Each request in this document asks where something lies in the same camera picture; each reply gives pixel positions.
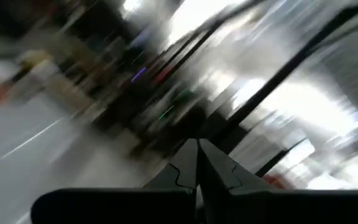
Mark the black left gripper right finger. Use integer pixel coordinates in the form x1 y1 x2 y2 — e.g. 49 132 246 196
198 138 358 224

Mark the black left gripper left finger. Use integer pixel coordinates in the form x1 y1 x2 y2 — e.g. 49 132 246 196
30 138 198 224

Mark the black aluminium frame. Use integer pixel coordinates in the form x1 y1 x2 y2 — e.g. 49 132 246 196
209 0 358 147

